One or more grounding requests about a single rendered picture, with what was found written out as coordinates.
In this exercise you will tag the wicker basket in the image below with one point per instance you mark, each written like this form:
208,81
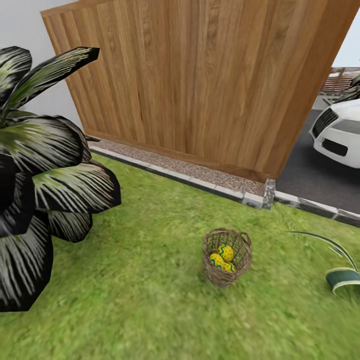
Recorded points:
212,240

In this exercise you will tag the driveway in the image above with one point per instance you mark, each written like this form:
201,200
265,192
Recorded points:
311,175

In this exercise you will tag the bush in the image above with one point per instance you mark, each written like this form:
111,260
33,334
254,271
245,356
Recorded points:
352,94
49,183
338,276

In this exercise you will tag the car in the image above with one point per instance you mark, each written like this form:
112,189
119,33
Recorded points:
336,132

